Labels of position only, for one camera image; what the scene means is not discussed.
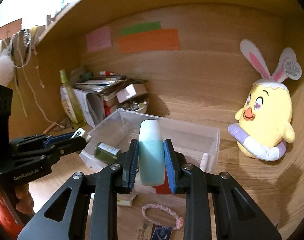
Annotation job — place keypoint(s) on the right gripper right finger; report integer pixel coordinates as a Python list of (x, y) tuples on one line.
[(237, 216)]

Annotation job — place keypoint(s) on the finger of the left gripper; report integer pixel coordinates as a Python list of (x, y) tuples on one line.
[(40, 139), (64, 145)]

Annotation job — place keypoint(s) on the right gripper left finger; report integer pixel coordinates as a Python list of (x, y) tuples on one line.
[(64, 215)]

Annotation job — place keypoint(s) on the red foil tea packet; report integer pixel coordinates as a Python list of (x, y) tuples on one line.
[(164, 188)]

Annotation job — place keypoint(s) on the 4B eraser block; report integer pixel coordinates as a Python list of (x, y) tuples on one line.
[(126, 199)]

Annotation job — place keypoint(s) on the white pink lip balm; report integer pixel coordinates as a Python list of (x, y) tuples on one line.
[(204, 162)]

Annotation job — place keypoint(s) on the dark green glass bottle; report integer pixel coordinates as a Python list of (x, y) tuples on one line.
[(106, 153)]

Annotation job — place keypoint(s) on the teal lotion bottle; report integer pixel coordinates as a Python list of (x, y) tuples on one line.
[(151, 154)]

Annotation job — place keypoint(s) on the blue razor blade box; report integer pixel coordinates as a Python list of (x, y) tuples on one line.
[(161, 233)]

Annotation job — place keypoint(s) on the person left hand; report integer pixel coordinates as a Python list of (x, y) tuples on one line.
[(26, 202)]

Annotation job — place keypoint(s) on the yellow green spray bottle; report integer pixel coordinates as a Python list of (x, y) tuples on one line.
[(69, 101)]

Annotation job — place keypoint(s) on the clear plastic storage bin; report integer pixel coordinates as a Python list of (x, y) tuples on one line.
[(118, 129)]

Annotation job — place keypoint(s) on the white folded paper box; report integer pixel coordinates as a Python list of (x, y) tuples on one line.
[(91, 106)]

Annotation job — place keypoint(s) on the stack of books and papers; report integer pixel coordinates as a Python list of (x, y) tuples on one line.
[(102, 87)]

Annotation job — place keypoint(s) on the white fluffy pompom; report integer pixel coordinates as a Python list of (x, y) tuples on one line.
[(6, 70)]

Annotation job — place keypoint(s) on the red white glue stick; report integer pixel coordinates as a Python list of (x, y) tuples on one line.
[(106, 73)]

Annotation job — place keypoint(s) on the white bowl of trinkets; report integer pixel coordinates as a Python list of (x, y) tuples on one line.
[(139, 106)]

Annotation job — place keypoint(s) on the small open cardboard box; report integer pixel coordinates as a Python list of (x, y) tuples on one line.
[(130, 89)]

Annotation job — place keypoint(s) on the yellow chick bunny plush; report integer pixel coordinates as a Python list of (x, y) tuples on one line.
[(263, 125)]

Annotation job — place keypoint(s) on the pink sticky note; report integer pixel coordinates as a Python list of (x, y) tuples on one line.
[(99, 39)]

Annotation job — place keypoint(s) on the orange sticky note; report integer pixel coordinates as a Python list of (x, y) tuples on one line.
[(162, 39)]

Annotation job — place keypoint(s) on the green sticky note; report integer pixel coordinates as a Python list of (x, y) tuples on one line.
[(139, 28)]

